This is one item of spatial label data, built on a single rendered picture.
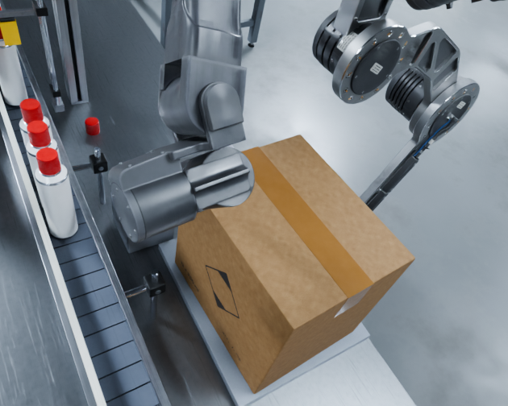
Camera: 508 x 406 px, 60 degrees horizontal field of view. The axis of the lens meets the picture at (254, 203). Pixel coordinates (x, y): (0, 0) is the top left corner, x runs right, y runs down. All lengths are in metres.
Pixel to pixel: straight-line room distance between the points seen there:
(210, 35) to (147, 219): 0.17
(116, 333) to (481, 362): 1.68
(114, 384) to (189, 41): 0.56
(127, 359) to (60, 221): 0.28
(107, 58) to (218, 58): 1.07
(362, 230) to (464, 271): 1.73
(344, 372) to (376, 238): 0.31
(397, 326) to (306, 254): 1.43
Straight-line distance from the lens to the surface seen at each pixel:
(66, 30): 1.16
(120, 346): 0.80
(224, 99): 0.38
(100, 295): 0.85
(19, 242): 1.00
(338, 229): 0.68
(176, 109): 0.40
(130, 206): 0.38
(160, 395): 0.69
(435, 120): 1.46
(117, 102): 1.28
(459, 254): 2.45
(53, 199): 0.82
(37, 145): 0.84
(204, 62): 0.39
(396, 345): 2.00
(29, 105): 0.88
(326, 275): 0.63
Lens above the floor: 1.62
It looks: 49 degrees down
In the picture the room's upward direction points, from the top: 16 degrees clockwise
